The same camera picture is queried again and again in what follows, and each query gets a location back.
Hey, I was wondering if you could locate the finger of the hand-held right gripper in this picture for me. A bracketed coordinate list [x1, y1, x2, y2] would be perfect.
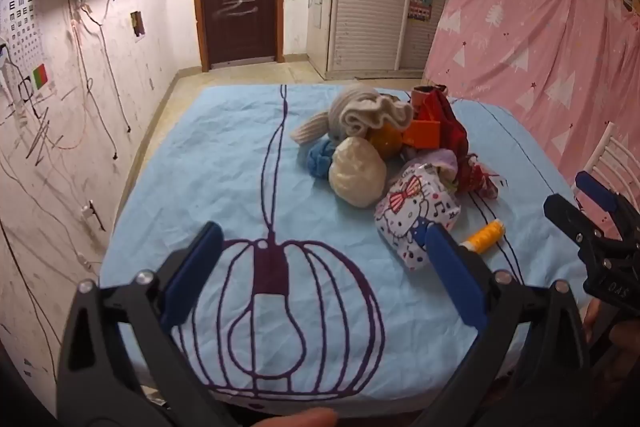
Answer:
[543, 192, 640, 269]
[574, 170, 640, 249]

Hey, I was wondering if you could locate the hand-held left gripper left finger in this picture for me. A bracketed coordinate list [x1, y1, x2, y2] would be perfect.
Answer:
[56, 221, 236, 427]

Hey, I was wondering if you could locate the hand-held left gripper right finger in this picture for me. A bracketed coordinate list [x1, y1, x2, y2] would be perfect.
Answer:
[425, 223, 593, 427]

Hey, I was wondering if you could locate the yellow thread spool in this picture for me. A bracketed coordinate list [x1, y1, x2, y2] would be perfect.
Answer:
[460, 219, 507, 254]

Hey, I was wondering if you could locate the person's right hand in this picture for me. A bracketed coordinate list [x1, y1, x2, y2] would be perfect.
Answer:
[582, 298, 640, 358]

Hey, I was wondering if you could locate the person's left hand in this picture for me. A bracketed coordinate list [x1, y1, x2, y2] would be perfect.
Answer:
[260, 408, 341, 427]

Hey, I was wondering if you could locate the white chair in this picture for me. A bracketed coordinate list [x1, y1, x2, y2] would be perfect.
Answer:
[582, 122, 640, 208]

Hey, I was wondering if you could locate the white cartoon print pouch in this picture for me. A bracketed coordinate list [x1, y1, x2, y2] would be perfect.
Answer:
[375, 159, 461, 273]

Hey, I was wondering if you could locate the light blue printed bed sheet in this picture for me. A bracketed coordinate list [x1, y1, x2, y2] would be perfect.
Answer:
[100, 83, 588, 408]

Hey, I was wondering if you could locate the purple green sock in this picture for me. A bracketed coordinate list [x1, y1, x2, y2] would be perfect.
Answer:
[419, 149, 459, 182]

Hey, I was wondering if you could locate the orange box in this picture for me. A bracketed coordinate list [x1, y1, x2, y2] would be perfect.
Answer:
[400, 119, 442, 150]

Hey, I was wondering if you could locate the red cloth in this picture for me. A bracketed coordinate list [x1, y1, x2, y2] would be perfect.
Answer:
[412, 87, 501, 198]

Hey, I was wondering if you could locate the orange round ball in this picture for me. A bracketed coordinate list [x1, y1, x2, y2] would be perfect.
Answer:
[369, 124, 404, 158]

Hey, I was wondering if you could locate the pink printed sheet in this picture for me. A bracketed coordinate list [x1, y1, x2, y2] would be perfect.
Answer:
[424, 0, 640, 228]

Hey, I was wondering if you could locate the blue fuzzy cloth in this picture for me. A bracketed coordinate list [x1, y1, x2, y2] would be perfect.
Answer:
[299, 139, 337, 180]

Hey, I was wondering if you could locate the beige knit cloth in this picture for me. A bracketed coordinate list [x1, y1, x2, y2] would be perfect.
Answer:
[291, 86, 415, 144]

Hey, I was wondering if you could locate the eye chart poster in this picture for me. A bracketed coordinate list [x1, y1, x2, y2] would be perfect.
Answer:
[0, 0, 43, 75]

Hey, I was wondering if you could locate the red green wall sticker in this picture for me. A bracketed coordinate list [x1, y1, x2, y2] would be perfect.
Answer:
[32, 64, 54, 90]

